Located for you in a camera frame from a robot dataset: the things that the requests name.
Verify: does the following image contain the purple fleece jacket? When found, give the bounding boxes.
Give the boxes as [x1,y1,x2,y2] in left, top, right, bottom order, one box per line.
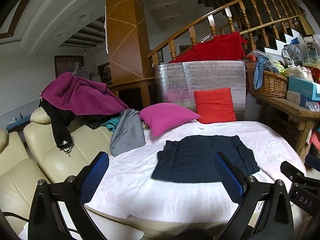
[40,72,128,115]

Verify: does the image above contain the grey garment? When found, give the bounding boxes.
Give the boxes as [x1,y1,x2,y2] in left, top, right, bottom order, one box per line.
[110,109,145,157]

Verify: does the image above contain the cream leather sofa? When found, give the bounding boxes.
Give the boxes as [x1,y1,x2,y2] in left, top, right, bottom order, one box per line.
[1,107,112,233]

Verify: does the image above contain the white bed quilt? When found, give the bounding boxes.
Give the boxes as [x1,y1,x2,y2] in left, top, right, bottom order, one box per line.
[85,121,305,236]

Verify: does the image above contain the wooden stair railing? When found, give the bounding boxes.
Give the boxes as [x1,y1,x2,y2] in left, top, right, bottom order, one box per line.
[148,0,314,64]

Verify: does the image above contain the wooden side table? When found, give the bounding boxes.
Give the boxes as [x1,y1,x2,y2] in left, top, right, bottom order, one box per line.
[251,92,319,155]

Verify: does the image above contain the teal cardboard box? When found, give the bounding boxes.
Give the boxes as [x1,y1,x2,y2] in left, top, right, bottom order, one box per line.
[288,77,320,101]

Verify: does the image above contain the navy blue puffer jacket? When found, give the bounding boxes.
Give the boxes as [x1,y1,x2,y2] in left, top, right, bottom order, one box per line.
[151,135,260,184]

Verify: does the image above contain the silver foil insulation panel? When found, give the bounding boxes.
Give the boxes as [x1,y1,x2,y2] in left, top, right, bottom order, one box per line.
[154,61,246,120]

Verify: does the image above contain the wicker basket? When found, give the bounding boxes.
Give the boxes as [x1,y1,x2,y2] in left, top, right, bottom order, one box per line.
[246,69,289,99]

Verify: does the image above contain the black garment on sofa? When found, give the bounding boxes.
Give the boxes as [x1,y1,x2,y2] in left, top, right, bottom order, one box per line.
[39,99,119,157]

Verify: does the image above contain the teal garment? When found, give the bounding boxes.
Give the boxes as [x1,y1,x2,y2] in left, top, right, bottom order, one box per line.
[100,117,120,132]

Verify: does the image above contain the red pillow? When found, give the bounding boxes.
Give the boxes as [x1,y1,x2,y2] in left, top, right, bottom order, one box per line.
[194,88,236,124]

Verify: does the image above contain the magenta pillow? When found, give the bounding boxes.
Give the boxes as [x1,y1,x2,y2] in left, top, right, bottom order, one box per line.
[139,103,201,138]

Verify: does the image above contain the clear plastic storage box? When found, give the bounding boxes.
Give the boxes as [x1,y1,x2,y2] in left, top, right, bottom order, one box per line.
[298,34,320,68]

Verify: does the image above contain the blue cloth in basket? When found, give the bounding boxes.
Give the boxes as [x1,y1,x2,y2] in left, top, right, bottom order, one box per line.
[253,56,270,90]

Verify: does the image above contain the large red cushion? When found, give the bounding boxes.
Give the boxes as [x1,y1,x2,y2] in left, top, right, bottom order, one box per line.
[169,32,248,63]

